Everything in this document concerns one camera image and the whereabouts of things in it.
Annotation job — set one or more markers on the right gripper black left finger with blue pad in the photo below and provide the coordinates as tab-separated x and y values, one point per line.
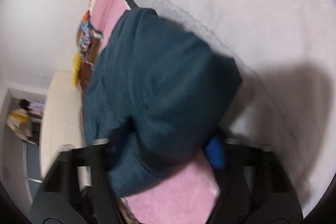
76	189

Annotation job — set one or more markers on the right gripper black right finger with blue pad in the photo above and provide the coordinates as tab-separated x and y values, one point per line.
253	187

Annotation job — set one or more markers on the dark teal padded jacket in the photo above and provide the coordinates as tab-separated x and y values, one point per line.
156	92

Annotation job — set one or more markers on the clothes pile in doorway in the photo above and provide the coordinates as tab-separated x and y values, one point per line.
26	121

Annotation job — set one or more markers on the cream wooden headboard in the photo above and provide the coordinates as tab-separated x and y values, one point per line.
61	123

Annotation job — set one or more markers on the yellow item on bed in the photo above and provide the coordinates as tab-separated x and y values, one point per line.
76	68

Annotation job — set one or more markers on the brown patterned blanket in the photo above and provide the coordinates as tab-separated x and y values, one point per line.
88	63

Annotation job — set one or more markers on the colourful printed pillow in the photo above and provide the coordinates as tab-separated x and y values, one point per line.
84	36

